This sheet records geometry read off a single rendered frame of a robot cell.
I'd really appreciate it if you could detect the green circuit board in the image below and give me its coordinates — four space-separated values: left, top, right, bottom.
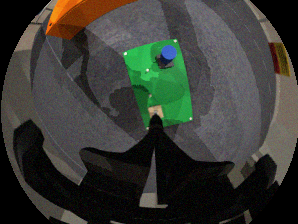
122 39 193 132

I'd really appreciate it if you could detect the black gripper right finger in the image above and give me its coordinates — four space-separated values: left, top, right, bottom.
154 127 234 205

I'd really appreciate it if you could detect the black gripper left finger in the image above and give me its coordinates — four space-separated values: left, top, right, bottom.
78 127 157 200

